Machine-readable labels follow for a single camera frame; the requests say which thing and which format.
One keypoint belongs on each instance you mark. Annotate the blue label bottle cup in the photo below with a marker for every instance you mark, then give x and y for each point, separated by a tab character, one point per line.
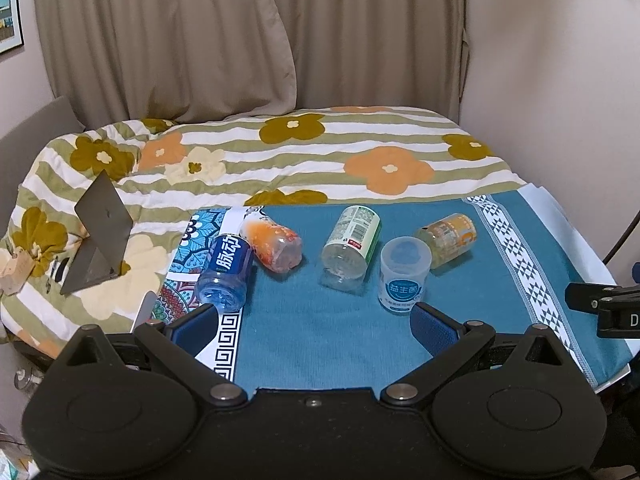
224	281

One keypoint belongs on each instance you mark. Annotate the framed wall picture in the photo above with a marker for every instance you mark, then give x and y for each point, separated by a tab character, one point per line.
11	36

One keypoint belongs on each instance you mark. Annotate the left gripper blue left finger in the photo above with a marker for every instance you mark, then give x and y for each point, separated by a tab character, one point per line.
173	349

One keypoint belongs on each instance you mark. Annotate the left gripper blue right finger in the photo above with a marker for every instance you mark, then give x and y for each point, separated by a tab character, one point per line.
454	348

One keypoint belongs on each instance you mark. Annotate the clear white label cup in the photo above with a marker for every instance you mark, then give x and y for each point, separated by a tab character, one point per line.
404	265

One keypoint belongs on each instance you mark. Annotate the orange label small bottle cup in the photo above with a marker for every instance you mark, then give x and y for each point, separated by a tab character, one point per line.
278	248

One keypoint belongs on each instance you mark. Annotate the orange label yellowish cup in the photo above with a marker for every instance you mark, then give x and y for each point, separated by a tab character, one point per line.
448	238

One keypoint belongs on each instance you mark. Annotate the beige curtain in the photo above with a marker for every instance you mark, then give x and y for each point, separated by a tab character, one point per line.
200	60

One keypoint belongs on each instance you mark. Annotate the grey headboard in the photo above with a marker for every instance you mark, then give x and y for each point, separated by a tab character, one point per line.
21	145

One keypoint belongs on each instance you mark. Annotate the green white label cup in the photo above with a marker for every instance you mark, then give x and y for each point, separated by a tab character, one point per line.
349	249

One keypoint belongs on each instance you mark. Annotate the floral striped bed quilt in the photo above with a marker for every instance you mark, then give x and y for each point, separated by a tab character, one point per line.
164	171

